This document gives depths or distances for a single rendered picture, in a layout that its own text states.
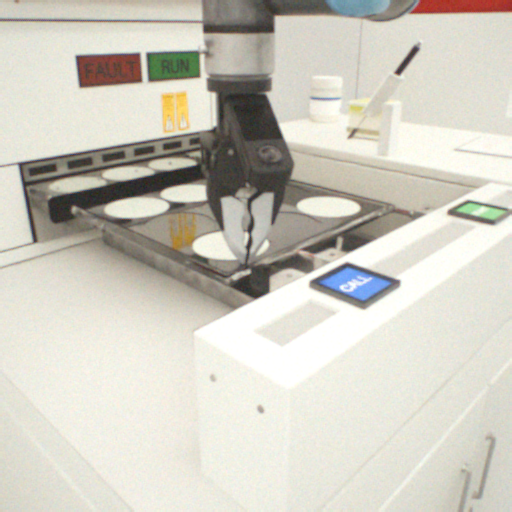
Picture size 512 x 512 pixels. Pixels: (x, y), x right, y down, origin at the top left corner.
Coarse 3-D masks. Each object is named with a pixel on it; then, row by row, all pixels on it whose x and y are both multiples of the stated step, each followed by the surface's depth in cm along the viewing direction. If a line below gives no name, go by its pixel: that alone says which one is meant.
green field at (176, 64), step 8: (152, 56) 88; (160, 56) 89; (168, 56) 90; (176, 56) 91; (184, 56) 93; (192, 56) 94; (152, 64) 88; (160, 64) 90; (168, 64) 91; (176, 64) 92; (184, 64) 93; (192, 64) 94; (152, 72) 89; (160, 72) 90; (168, 72) 91; (176, 72) 92; (184, 72) 94; (192, 72) 95
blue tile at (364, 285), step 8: (344, 272) 45; (352, 272) 45; (360, 272) 45; (328, 280) 44; (336, 280) 44; (344, 280) 44; (352, 280) 44; (360, 280) 44; (368, 280) 44; (376, 280) 44; (336, 288) 42; (344, 288) 42; (352, 288) 42; (360, 288) 42; (368, 288) 42; (376, 288) 42; (360, 296) 41; (368, 296) 41
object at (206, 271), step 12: (84, 216) 78; (108, 228) 74; (120, 228) 72; (132, 240) 70; (144, 240) 69; (156, 252) 67; (168, 252) 65; (180, 264) 64; (192, 264) 62; (204, 264) 61; (204, 276) 61; (216, 276) 59
